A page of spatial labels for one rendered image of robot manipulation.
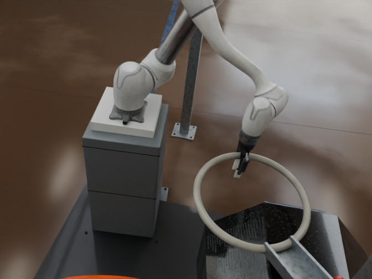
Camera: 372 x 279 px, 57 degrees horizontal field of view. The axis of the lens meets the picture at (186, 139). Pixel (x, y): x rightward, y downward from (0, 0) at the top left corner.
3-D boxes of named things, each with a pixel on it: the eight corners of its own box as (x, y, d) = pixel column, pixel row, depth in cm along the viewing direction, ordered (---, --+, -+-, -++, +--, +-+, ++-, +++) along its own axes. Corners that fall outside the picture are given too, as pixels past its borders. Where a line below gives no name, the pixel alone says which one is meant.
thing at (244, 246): (332, 238, 135) (336, 234, 133) (219, 269, 120) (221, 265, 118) (273, 148, 167) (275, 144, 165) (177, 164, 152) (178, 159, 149)
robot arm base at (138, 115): (107, 124, 175) (106, 115, 172) (114, 98, 192) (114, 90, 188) (142, 128, 177) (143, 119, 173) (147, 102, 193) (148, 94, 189)
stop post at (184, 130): (196, 127, 321) (215, 10, 251) (192, 140, 306) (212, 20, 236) (175, 123, 322) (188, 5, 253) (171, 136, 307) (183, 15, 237)
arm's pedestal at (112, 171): (82, 236, 221) (67, 142, 170) (102, 180, 259) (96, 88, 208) (159, 246, 222) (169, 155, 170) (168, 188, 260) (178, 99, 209)
